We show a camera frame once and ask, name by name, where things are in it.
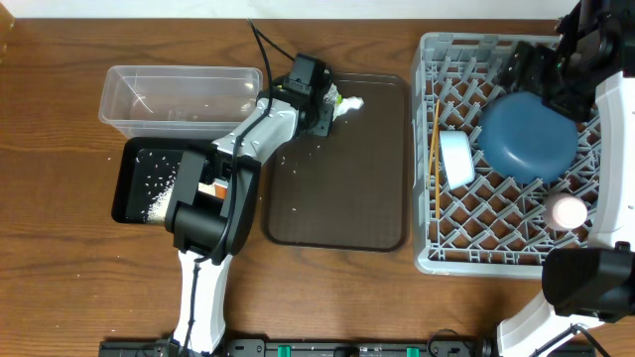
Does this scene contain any aluminium foil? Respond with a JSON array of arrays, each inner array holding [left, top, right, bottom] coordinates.
[[324, 83, 339, 104]]

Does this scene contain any white paper napkin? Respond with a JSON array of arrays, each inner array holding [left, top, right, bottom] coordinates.
[[332, 96, 364, 120]]

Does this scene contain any large blue plate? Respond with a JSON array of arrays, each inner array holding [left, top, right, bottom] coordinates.
[[477, 92, 578, 184]]

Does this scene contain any wooden chopstick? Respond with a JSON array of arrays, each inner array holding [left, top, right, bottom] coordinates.
[[428, 99, 441, 187], [433, 122, 441, 221]]

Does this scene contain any light blue rice bowl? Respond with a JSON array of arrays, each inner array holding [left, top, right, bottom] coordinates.
[[440, 131, 475, 190]]

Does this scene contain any white pink cup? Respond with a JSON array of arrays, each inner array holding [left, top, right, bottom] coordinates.
[[543, 192, 587, 230]]

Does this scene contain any pile of white rice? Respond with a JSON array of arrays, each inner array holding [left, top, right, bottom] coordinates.
[[133, 151, 183, 225]]

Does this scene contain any orange carrot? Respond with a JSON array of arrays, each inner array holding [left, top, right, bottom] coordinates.
[[212, 183, 227, 199]]

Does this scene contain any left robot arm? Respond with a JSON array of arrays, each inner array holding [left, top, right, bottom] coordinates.
[[164, 79, 341, 356]]

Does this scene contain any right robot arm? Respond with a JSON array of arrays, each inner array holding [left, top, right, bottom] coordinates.
[[481, 1, 634, 356]]

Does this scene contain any grey dishwasher rack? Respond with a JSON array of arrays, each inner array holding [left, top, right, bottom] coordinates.
[[410, 33, 601, 279]]

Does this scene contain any brown serving tray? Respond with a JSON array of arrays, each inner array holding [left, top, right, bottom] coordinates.
[[262, 73, 411, 252]]

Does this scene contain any clear plastic bin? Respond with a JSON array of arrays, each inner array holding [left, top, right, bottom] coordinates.
[[98, 65, 264, 140]]

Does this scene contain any black plastic tray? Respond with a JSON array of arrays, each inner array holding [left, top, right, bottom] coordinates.
[[111, 137, 211, 227]]

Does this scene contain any left black cable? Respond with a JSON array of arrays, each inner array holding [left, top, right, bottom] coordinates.
[[181, 18, 299, 357]]

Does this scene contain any black cable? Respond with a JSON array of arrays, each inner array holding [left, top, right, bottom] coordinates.
[[181, 18, 299, 357], [427, 321, 614, 357]]

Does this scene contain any right black cable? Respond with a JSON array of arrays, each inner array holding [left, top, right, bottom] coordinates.
[[427, 321, 614, 357]]

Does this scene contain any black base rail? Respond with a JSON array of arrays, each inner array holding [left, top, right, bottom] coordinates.
[[97, 339, 498, 357]]

